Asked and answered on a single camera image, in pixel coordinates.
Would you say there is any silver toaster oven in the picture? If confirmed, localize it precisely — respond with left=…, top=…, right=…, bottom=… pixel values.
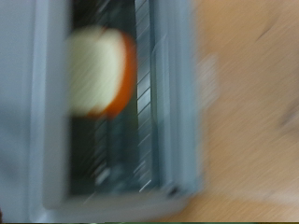
left=0, top=0, right=204, bottom=223

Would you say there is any toast bread slice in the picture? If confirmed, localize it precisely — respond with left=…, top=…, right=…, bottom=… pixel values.
left=66, top=26, right=138, bottom=120

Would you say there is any wire oven rack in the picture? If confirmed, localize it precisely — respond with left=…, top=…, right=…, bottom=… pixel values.
left=71, top=0, right=155, bottom=194

